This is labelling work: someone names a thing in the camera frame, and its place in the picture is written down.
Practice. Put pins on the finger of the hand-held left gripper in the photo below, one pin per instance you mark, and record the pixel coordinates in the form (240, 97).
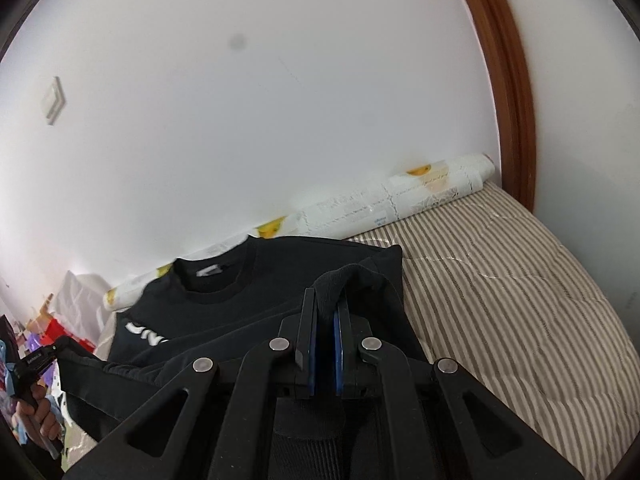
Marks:
(60, 346)

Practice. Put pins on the red paper bag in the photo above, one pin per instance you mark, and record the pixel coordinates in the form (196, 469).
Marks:
(54, 331)

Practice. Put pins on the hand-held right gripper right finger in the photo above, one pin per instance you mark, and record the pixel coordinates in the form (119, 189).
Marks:
(339, 355)

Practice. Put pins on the brown wooden door frame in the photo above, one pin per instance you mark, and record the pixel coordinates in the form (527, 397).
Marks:
(510, 85)

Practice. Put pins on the white Miniso plastic bag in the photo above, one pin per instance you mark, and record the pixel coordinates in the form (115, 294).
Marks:
(80, 300)

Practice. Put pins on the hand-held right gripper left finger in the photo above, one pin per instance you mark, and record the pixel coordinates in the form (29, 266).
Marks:
(311, 360)

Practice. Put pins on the white light switch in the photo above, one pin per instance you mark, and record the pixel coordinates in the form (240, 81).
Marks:
(52, 100)

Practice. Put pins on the black sweatshirt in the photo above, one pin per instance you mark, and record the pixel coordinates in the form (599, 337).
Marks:
(225, 310)

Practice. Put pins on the person's left hand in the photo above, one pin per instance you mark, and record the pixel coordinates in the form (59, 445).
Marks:
(45, 415)

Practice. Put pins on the white printed wallpaper roll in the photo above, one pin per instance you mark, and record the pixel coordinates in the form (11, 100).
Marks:
(400, 200)

